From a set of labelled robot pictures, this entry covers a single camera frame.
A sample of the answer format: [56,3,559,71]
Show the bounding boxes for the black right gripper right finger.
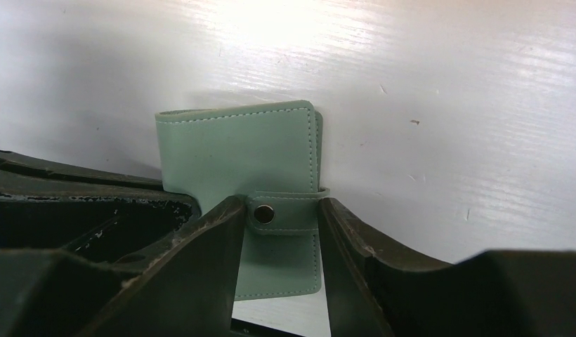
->
[318,198,576,336]

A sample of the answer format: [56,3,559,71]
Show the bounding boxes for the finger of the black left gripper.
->
[0,150,201,270]

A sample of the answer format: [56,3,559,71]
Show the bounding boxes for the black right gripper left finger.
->
[0,197,246,336]

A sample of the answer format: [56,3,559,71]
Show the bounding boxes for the green card holder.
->
[155,100,329,300]

